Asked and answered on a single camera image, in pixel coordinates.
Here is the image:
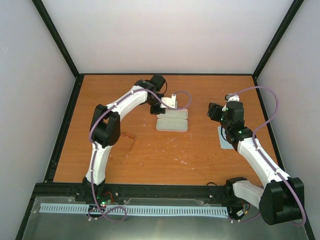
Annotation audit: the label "pink glasses case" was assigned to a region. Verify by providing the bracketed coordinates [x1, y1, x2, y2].
[155, 109, 189, 132]

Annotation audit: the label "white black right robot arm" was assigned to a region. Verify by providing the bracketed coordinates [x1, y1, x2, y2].
[207, 99, 307, 226]

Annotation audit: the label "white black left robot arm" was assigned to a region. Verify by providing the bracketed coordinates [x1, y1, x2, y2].
[82, 74, 168, 202]

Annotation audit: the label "orange transparent sunglasses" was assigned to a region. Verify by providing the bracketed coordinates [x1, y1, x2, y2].
[109, 132, 137, 164]

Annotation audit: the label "light blue cleaning cloth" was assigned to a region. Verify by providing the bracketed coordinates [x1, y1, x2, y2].
[217, 126, 233, 150]

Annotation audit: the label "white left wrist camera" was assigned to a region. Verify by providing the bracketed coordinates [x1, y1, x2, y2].
[160, 94, 178, 109]

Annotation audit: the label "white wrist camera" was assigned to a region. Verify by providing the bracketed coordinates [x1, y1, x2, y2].
[160, 94, 178, 109]
[224, 93, 240, 103]

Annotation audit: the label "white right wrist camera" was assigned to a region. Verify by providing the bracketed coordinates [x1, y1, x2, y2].
[224, 93, 240, 103]

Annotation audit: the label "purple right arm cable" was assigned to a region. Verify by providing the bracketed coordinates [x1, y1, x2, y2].
[226, 86, 307, 227]

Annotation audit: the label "black aluminium mounting rail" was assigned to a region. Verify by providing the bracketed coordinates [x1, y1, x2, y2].
[33, 182, 300, 205]

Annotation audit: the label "light blue slotted cable duct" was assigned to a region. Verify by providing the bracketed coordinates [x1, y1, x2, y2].
[38, 203, 229, 218]

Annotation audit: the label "black enclosure frame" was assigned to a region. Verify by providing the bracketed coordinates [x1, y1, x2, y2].
[16, 0, 303, 240]

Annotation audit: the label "grey metal base plate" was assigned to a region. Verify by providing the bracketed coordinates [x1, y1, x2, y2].
[23, 197, 308, 240]

